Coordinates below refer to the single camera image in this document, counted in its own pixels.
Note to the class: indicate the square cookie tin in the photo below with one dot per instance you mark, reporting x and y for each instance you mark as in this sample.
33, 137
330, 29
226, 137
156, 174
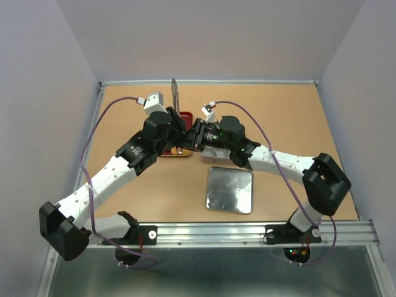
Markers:
214, 155

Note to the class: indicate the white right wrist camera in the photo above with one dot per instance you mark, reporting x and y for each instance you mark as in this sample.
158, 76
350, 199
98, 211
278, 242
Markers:
209, 112

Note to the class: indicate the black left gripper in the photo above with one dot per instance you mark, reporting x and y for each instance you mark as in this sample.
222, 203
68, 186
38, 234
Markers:
177, 124

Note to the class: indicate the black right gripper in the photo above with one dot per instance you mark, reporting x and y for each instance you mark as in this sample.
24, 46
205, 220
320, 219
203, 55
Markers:
195, 137

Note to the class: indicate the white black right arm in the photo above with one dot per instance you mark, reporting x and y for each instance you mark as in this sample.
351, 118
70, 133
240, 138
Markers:
325, 183

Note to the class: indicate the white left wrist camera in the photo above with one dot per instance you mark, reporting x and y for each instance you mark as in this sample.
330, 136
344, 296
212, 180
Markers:
154, 102

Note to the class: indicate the aluminium front rail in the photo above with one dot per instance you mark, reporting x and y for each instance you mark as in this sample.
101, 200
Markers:
253, 234

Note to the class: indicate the silver metal tongs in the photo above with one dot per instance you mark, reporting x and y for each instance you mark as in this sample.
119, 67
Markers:
175, 96

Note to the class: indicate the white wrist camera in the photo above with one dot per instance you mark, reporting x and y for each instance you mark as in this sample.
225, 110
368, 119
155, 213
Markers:
209, 112
154, 102

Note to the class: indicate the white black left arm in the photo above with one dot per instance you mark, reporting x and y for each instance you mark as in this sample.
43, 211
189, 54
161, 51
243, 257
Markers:
69, 225

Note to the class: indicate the silver tin lid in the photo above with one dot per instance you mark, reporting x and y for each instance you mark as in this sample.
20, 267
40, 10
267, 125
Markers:
229, 190

